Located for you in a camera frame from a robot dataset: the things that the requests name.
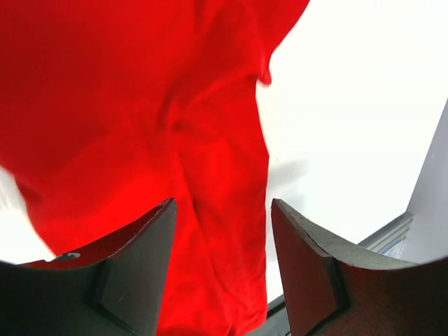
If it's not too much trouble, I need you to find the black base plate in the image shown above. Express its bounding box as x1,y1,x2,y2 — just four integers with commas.
248,295,291,336

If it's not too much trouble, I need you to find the red t shirt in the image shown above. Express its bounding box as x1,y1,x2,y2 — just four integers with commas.
1,1,307,335

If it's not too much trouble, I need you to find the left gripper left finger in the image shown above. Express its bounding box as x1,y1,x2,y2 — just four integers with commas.
1,199,178,336

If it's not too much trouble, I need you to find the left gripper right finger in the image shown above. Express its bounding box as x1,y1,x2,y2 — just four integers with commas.
271,199,447,335

